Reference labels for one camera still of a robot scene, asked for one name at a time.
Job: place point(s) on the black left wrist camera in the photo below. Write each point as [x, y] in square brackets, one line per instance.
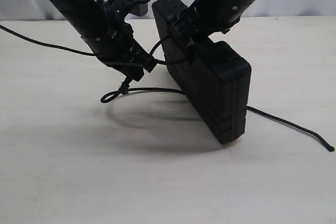
[135, 7]

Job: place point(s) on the black plastic case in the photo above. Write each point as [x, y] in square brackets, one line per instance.
[216, 81]

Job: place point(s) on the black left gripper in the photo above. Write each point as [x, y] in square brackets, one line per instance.
[107, 34]

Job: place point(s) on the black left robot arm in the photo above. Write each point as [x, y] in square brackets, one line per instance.
[101, 25]

